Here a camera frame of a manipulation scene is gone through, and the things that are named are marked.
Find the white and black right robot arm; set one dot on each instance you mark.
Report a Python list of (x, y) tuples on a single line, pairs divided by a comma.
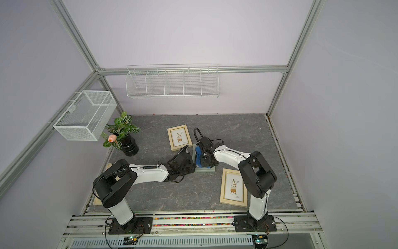
[(258, 178)]

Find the green artificial plant pink flower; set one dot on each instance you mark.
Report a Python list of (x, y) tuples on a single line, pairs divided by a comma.
[(122, 126)]

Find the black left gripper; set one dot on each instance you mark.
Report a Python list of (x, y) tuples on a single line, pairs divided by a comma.
[(192, 167)]

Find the light wood picture frame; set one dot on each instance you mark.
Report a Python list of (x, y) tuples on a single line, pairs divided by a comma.
[(233, 189)]

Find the long white wire shelf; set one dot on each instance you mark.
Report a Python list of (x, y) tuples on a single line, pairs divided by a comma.
[(172, 81)]

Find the black glossy plant vase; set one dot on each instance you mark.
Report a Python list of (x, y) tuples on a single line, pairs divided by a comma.
[(129, 146)]

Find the electronics board green led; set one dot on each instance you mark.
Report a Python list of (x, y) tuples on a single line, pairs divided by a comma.
[(130, 241), (260, 241)]

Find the aluminium cage frame profiles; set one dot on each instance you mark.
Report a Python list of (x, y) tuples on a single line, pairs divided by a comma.
[(19, 165)]

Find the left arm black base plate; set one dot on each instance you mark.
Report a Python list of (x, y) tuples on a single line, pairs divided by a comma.
[(138, 225)]

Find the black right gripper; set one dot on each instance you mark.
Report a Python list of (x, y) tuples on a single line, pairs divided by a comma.
[(203, 163)]

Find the green-grey picture frame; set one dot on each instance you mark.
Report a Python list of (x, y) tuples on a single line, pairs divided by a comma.
[(211, 170)]

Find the white wire basket left wall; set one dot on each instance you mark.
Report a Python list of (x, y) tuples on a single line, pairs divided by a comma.
[(86, 117)]

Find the left electronics board green led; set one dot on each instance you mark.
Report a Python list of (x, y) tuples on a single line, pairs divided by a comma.
[(130, 241)]

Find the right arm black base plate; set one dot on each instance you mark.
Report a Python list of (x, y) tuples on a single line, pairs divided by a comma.
[(249, 224)]

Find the blue microfibre cloth black trim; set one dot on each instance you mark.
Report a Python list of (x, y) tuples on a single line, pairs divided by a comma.
[(200, 160)]

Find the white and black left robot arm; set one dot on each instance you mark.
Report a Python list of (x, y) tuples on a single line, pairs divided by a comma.
[(112, 186)]

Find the white vented cable duct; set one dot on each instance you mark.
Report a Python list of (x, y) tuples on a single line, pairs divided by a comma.
[(163, 242)]

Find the aluminium mounting rail front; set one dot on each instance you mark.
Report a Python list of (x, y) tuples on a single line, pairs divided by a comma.
[(210, 223)]

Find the beige picture frame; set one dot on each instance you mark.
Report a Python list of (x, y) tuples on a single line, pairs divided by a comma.
[(179, 137)]

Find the right electronics board green led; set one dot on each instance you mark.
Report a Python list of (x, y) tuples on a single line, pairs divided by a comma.
[(260, 241)]

